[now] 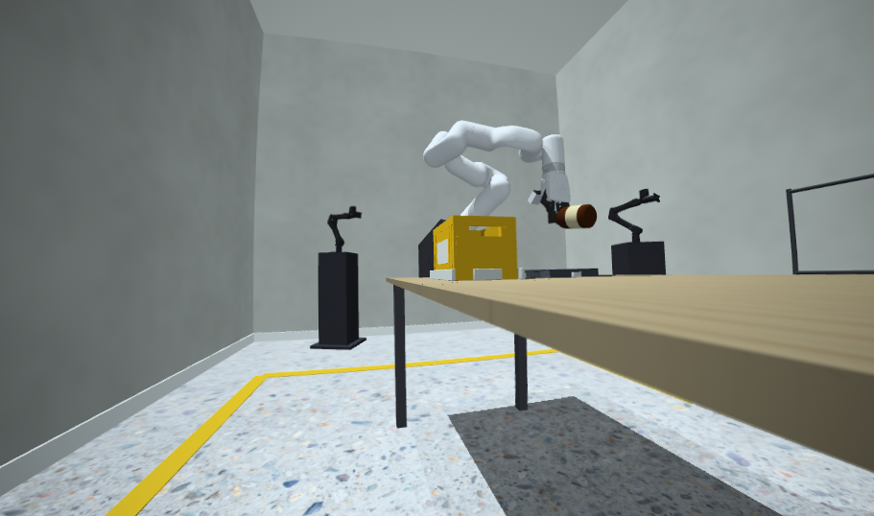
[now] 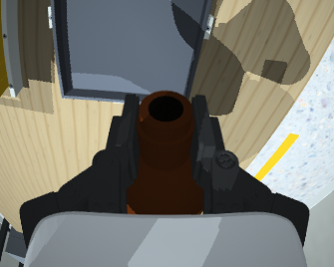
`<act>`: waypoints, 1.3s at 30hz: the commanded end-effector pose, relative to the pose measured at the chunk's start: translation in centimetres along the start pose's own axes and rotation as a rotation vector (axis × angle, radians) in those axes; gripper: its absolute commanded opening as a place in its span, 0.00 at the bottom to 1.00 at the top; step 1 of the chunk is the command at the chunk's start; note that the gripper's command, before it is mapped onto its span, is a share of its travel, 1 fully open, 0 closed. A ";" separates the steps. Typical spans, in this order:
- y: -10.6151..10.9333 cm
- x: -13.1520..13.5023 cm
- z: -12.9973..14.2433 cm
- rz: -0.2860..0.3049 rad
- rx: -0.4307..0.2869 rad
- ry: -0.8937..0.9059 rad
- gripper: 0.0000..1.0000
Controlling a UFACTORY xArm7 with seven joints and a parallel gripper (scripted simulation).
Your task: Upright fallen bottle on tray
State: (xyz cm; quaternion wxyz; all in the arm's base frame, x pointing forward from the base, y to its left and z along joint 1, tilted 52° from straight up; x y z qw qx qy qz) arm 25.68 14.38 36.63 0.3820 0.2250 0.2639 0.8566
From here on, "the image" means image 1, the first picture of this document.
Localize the brown bottle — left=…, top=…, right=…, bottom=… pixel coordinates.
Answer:
left=556, top=204, right=597, bottom=229

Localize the yellow divided crate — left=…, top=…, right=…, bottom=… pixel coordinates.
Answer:
left=434, top=215, right=518, bottom=281

